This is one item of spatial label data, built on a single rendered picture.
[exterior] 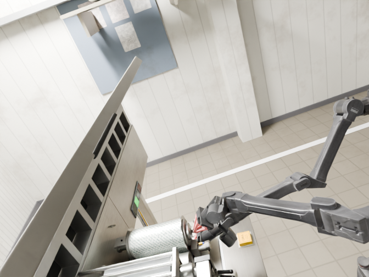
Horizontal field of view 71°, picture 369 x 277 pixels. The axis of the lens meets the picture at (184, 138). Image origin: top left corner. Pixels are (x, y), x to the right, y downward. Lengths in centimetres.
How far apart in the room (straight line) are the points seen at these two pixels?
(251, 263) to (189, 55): 267
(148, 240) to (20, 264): 93
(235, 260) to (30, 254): 127
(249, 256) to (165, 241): 51
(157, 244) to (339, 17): 371
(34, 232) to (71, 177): 10
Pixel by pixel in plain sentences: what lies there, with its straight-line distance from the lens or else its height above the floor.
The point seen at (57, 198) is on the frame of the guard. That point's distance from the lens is 37.
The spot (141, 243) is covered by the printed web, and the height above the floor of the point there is 130.
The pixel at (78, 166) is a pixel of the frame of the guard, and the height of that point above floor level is 198.
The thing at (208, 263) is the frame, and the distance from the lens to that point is 87.
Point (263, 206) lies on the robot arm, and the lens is 100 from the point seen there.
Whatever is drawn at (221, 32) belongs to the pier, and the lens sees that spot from 331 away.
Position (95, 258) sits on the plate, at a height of 139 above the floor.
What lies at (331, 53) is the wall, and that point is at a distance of 429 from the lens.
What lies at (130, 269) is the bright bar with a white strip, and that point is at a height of 144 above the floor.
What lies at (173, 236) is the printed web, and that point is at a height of 129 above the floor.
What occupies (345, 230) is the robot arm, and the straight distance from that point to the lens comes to 89.
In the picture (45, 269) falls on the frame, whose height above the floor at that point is 159.
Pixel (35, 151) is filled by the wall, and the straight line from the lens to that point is 426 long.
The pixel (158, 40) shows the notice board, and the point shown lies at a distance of 342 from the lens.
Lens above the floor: 215
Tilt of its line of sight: 29 degrees down
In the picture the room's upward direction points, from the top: 21 degrees counter-clockwise
